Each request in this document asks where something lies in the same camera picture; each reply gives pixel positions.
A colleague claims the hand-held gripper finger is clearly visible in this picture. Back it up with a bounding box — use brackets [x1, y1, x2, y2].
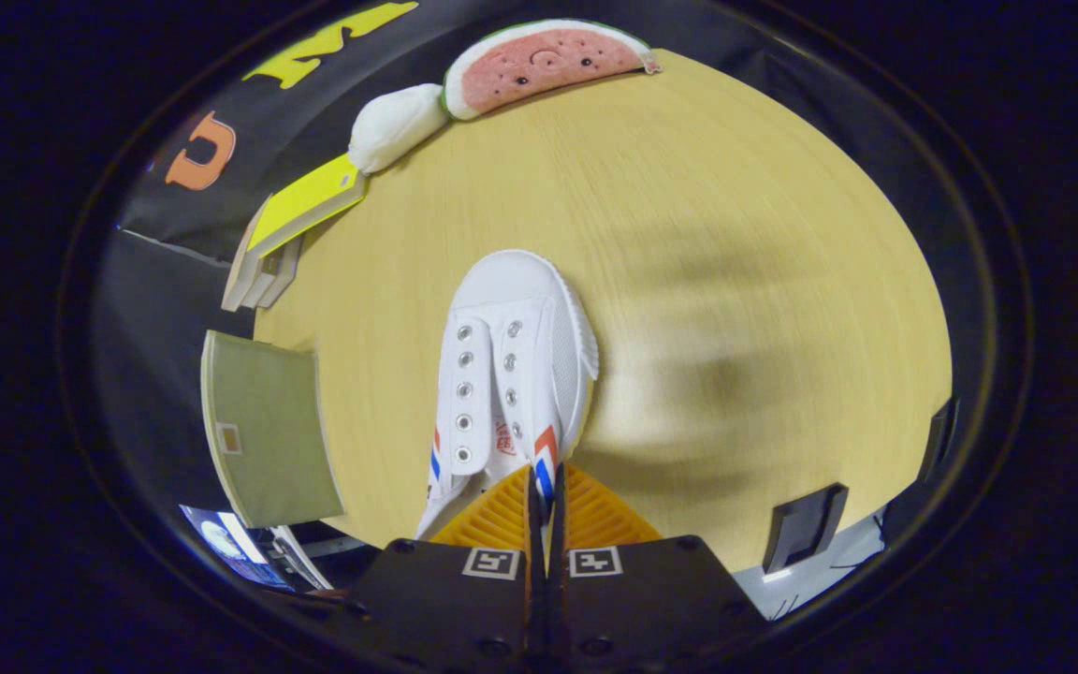
[548, 464, 770, 674]
[328, 466, 549, 674]

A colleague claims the white canvas shoe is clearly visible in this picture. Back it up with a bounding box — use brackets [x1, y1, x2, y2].
[415, 249, 600, 543]

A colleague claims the grey-green storage box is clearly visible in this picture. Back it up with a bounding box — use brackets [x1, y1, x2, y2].
[200, 329, 346, 531]

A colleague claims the white desktop device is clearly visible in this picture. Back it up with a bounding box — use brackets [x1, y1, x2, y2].
[266, 523, 336, 593]

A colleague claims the computer screen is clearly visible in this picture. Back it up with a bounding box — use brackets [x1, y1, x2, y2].
[178, 504, 295, 592]

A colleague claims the white paperback book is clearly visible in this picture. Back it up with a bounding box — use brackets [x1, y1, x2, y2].
[254, 236, 304, 310]

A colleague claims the yellow book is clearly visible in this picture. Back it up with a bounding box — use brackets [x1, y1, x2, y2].
[246, 152, 370, 261]

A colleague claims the white plush toy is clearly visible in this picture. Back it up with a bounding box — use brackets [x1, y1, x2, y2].
[347, 82, 452, 176]

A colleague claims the watermelon slice plush toy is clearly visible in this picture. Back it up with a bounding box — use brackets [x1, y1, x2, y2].
[442, 18, 662, 122]

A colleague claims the black table edge bracket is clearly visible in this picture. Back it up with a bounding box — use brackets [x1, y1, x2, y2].
[762, 482, 850, 575]

